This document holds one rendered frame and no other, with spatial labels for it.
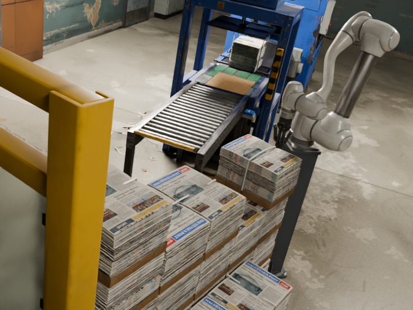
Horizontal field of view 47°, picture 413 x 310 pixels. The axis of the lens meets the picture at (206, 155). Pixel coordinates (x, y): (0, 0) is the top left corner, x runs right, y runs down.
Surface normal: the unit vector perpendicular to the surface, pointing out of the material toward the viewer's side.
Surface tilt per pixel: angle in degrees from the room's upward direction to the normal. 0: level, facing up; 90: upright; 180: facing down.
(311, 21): 90
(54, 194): 90
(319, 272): 0
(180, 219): 1
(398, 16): 90
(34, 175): 90
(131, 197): 1
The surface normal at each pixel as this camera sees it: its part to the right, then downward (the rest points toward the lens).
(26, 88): -0.58, 0.28
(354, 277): 0.18, -0.87
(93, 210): 0.80, 0.40
